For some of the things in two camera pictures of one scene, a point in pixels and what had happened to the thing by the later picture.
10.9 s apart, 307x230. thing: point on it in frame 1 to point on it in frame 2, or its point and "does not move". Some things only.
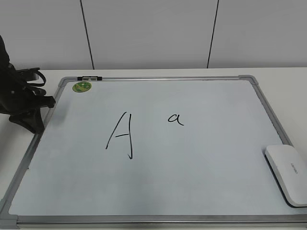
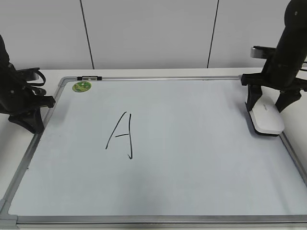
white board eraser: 289,168 to 265,118
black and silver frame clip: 89,78 does not move
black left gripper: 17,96 does not move
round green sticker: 81,86 does not move
